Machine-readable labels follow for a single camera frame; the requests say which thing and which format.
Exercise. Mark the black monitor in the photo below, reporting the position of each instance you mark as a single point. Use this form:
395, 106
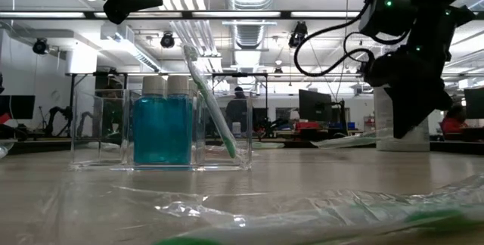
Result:
317, 105
474, 103
17, 106

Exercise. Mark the blue mouthwash bottle white cap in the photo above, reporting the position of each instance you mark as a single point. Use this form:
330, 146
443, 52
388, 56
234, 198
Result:
151, 131
179, 131

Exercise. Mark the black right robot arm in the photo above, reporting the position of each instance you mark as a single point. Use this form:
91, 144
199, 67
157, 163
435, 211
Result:
435, 18

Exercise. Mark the small white container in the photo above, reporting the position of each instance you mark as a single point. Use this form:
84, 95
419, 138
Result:
236, 128

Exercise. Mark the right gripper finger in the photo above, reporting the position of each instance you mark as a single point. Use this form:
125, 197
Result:
404, 112

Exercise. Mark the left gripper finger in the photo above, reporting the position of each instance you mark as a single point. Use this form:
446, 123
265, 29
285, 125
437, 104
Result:
143, 1

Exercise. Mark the white wipes canister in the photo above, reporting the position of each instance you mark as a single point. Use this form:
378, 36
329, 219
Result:
382, 124

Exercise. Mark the black ceiling spotlight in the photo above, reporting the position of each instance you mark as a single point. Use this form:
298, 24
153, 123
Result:
167, 40
298, 35
40, 45

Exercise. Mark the clear plastic bag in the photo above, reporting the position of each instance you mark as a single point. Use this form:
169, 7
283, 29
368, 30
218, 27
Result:
94, 124

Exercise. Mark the black background robot arm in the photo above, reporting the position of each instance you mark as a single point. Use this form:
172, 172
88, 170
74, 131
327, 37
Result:
85, 122
56, 118

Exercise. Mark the black stand frame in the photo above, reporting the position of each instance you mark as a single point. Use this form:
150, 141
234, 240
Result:
240, 74

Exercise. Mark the person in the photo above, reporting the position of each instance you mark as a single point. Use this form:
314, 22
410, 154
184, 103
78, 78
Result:
238, 109
453, 124

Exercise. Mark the black overhead light bar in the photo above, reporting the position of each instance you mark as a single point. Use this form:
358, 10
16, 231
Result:
285, 14

